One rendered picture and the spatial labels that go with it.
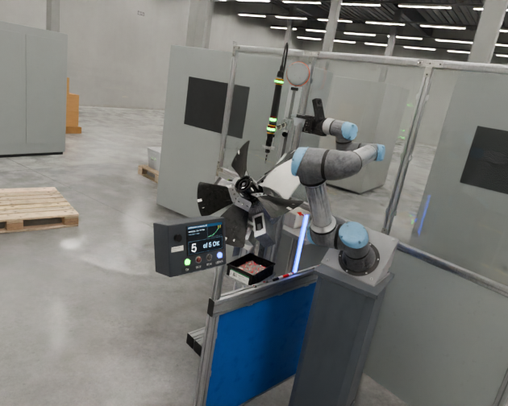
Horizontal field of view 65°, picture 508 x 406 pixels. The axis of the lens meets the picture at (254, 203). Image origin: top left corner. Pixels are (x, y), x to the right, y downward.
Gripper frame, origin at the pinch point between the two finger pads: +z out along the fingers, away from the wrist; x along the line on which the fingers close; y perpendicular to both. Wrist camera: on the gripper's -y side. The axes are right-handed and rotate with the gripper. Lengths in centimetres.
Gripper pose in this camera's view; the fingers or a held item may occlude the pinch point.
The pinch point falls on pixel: (296, 113)
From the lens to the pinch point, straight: 207.0
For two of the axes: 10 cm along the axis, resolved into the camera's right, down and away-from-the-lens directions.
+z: -6.6, -3.2, 6.8
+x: 7.4, -0.8, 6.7
